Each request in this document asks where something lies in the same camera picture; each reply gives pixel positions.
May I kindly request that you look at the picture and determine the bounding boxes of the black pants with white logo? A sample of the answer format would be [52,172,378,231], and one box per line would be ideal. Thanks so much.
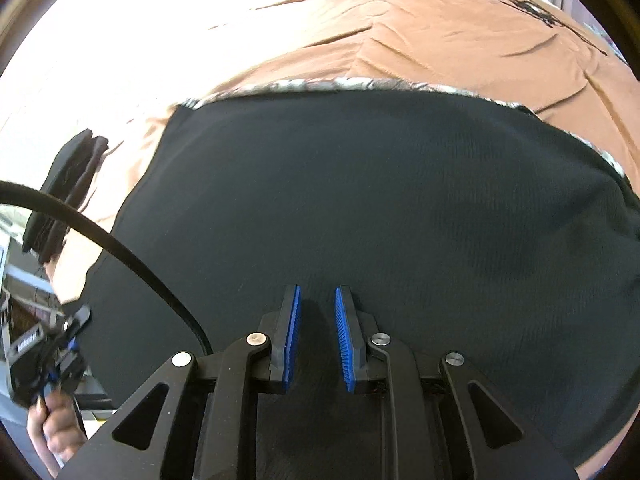
[68,91,639,479]

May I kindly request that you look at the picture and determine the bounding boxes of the black cable on bed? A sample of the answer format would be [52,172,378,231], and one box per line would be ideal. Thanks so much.
[482,0,609,58]

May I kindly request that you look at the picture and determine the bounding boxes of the orange-brown bed blanket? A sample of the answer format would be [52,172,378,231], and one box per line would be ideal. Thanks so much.
[44,0,640,480]

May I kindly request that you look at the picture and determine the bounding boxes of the person's left hand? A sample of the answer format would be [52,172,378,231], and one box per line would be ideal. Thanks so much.
[26,389,88,479]

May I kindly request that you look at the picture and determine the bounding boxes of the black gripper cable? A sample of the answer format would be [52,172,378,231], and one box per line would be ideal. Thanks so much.
[0,180,215,357]

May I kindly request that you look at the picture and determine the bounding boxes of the folded black clothes left stack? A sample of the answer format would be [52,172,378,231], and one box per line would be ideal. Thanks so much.
[22,129,108,266]

